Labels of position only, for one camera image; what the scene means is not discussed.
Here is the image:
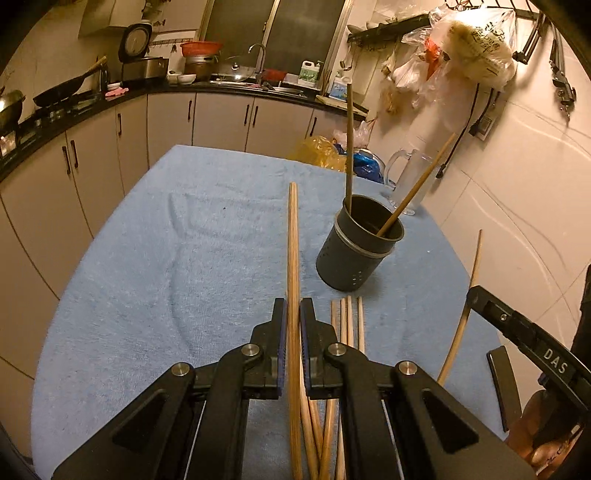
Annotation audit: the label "yellow plastic bag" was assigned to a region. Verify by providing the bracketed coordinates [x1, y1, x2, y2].
[288, 135, 347, 172]

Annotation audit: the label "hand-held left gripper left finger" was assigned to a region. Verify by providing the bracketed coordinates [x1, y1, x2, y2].
[52, 298, 289, 480]

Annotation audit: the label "metal sink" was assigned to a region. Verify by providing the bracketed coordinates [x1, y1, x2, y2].
[208, 78, 305, 96]

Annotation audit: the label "white detergent bottle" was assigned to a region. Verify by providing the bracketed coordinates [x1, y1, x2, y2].
[298, 60, 324, 88]

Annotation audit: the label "large hanging plastic bag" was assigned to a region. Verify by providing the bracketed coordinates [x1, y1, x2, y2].
[429, 7, 518, 90]

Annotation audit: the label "metal pot with lid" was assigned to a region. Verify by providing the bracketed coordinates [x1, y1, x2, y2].
[0, 90, 26, 127]

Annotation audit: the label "beige wall cabinet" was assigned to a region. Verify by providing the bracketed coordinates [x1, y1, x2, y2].
[78, 0, 125, 38]

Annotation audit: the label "rice cooker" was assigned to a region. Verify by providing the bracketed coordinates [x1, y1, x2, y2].
[119, 23, 169, 86]

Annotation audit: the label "black kitchen countertop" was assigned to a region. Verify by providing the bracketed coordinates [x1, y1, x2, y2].
[0, 78, 370, 181]

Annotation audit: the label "dark grey utensil holder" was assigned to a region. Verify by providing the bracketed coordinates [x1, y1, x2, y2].
[316, 195, 403, 292]

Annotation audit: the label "metal sink faucet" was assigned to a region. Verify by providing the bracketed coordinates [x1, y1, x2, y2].
[248, 43, 269, 84]

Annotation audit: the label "wall hook rack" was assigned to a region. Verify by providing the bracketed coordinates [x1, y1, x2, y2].
[445, 0, 532, 11]

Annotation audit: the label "beige base cabinets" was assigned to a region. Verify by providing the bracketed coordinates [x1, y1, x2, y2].
[0, 90, 342, 398]

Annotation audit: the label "white hanging plastic bags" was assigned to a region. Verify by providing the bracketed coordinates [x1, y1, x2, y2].
[388, 28, 451, 89]

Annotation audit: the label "kitchen window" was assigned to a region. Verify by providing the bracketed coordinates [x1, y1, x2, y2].
[198, 0, 352, 79]

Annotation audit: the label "wooden cutting board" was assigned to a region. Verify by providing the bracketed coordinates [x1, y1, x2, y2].
[315, 95, 370, 116]

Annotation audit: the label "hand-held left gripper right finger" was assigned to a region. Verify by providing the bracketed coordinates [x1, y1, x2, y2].
[300, 298, 539, 480]

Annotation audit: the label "glass pot lid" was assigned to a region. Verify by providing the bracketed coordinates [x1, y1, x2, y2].
[217, 55, 257, 81]

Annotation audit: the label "brown cooking pot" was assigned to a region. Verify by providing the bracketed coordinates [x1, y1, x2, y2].
[184, 55, 220, 77]

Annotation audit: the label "red plastic basin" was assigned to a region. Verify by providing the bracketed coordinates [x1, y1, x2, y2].
[180, 41, 222, 58]

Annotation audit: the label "person's right hand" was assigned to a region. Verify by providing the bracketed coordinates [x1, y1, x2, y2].
[508, 390, 585, 472]

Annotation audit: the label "blue plastic bag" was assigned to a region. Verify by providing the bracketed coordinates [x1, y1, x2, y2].
[353, 150, 384, 183]

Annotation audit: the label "dark wall shelf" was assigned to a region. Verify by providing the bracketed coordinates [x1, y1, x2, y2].
[346, 14, 444, 44]

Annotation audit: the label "orange hanging plastic bag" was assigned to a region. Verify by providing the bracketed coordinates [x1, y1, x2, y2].
[424, 38, 445, 79]

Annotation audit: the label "wall power socket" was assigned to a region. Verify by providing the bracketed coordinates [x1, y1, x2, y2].
[475, 111, 497, 139]

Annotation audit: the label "blue towel table cover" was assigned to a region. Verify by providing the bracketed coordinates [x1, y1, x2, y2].
[31, 144, 509, 480]

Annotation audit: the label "black power cable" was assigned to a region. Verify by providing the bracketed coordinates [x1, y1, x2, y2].
[436, 88, 481, 178]

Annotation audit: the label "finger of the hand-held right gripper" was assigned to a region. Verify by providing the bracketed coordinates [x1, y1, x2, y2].
[486, 344, 524, 433]
[465, 285, 581, 387]

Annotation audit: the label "hanging brown net bag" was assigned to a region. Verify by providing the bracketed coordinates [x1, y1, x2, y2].
[381, 83, 403, 116]

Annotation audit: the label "black wok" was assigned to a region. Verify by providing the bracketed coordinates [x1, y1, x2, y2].
[32, 56, 108, 107]

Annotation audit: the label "gas stove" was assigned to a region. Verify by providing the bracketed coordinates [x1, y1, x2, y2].
[28, 90, 102, 125]

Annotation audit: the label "clear plastic pitcher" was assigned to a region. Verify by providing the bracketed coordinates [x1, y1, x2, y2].
[385, 148, 437, 217]

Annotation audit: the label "blue label bottle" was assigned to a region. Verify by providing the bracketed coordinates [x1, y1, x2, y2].
[329, 74, 354, 101]

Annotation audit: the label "clear plastic bag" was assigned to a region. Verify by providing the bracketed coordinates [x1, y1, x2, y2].
[332, 120, 372, 149]

